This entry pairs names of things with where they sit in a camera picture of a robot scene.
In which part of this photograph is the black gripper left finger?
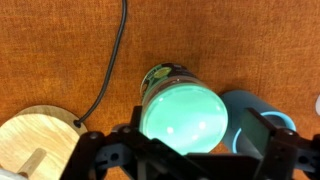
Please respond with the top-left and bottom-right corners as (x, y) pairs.
(61, 105), (188, 180)

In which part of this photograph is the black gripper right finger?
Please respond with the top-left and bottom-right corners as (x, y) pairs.
(240, 107), (320, 180)

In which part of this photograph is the green jar lid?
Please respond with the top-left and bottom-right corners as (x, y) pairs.
(138, 81), (230, 156)

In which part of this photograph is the orange fabric couch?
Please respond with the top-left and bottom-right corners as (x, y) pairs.
(0, 0), (320, 180)

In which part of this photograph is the wooden lamp base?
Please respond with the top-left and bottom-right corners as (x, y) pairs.
(0, 104), (89, 180)

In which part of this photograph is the black lamp cable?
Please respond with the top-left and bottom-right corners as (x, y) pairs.
(73, 0), (129, 130)

